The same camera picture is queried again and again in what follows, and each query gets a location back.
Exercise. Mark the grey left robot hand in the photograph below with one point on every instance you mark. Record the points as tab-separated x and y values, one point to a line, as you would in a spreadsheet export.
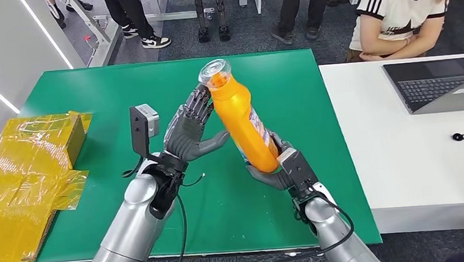
184	136

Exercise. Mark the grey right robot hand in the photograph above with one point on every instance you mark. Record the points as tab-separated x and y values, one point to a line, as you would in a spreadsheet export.
271	180

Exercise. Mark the person at room edge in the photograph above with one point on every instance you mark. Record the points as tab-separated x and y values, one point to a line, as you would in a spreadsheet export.
54	11

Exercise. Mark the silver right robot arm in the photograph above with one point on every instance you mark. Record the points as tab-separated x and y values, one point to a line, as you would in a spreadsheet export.
331	230

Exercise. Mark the dark grey laptop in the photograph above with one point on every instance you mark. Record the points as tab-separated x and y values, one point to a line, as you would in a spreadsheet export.
440	86

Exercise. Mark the seated person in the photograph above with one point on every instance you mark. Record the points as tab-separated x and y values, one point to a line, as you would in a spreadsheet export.
392	13

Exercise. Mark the yellow taped cardboard box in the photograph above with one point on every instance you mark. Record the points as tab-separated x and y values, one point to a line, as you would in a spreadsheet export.
20	180

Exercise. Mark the white desk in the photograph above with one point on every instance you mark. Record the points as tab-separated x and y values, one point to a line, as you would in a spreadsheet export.
403	154

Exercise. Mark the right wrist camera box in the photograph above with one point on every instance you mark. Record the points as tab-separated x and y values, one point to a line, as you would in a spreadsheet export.
287	155

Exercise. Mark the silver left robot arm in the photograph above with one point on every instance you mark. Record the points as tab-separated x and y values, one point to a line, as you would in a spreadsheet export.
132	233

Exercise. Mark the person in dark shoes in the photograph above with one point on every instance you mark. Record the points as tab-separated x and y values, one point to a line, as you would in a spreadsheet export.
292	1

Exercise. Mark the green table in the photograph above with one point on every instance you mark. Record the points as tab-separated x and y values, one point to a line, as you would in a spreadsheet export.
109	98

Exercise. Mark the orange plastic bottle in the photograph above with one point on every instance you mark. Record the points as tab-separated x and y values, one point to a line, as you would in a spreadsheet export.
242	125

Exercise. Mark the person in black-white sneakers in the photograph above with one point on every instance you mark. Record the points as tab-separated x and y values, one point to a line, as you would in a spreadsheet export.
131	9

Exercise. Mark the white table frame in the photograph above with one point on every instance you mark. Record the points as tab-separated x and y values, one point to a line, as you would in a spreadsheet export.
165	16

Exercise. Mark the grey metal stand frame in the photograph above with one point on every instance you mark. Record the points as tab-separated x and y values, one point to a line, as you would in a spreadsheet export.
102	34

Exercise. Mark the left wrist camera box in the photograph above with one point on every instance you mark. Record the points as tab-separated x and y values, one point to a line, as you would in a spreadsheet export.
142	126

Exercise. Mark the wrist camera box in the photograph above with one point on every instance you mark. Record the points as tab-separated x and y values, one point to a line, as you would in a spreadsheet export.
287	155
142	126

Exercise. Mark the black humanoid robot leg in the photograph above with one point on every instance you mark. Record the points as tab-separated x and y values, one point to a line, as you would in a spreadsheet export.
201	8
221	10

